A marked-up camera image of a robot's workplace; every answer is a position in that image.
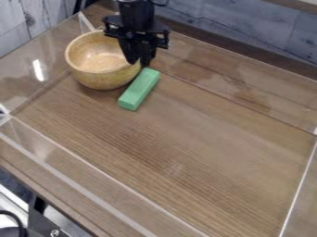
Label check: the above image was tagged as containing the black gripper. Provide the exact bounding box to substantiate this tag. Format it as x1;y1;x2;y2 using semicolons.
103;0;170;67

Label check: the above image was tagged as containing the wooden bowl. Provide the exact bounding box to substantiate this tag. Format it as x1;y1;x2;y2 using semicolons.
65;30;142;90

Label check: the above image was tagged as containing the green rectangular stick block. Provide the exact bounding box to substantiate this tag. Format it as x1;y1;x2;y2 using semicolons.
118;68;159;111

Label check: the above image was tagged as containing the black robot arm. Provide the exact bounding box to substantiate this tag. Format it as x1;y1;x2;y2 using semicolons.
103;0;172;68

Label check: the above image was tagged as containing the clear acrylic tray wall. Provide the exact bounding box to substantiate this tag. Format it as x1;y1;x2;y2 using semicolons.
0;9;317;237

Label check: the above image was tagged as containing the black cable lower left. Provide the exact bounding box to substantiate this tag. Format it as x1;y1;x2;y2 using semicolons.
0;210;30;237

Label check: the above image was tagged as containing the black table leg bracket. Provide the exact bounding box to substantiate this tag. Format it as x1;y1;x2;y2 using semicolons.
27;196;71;237

